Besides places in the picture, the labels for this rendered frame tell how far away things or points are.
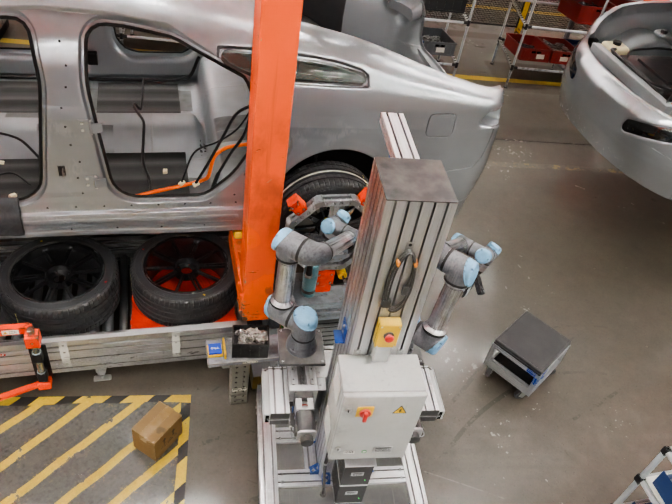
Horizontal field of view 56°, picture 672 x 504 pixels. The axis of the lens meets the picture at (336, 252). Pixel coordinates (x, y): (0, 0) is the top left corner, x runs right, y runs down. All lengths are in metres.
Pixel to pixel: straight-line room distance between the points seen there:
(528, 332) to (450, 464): 1.00
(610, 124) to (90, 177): 3.71
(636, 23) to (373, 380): 4.63
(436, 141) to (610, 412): 2.11
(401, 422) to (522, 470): 1.49
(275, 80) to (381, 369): 1.25
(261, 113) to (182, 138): 1.65
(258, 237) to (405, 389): 1.12
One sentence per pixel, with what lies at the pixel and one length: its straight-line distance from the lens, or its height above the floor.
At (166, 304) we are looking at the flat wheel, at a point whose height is 0.48.
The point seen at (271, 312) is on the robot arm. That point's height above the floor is 1.00.
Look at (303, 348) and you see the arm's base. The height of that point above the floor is 0.88.
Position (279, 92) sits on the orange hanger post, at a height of 1.95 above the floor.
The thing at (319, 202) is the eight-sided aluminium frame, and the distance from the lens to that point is 3.51.
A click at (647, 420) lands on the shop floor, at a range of 4.70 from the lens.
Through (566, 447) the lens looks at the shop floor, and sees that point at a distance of 4.28.
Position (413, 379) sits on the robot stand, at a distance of 2.61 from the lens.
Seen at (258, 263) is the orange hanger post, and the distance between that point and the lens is 3.30.
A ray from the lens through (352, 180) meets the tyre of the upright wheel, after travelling 3.63.
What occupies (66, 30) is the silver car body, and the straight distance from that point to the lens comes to 3.33.
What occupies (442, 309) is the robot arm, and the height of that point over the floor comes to 1.20.
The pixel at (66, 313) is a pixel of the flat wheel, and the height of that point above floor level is 0.49.
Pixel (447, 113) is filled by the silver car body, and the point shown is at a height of 1.54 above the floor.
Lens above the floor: 3.25
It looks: 42 degrees down
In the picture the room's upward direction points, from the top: 11 degrees clockwise
